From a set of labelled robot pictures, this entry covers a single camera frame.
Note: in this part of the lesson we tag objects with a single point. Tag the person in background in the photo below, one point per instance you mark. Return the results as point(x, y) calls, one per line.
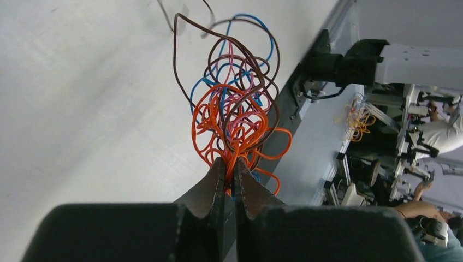
point(417, 207)

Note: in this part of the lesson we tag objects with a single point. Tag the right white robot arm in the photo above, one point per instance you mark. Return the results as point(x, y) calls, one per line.
point(377, 61)

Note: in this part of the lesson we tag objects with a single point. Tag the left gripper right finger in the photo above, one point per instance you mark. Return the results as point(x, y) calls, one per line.
point(269, 230)

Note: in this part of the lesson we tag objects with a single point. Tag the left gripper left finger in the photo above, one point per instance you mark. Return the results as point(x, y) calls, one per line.
point(189, 229)

